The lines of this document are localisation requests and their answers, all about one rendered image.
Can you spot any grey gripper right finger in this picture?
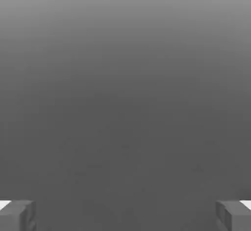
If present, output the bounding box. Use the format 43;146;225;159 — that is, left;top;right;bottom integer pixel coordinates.
215;199;251;231

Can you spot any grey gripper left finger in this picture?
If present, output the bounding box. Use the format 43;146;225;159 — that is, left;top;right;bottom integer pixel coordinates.
0;199;37;231

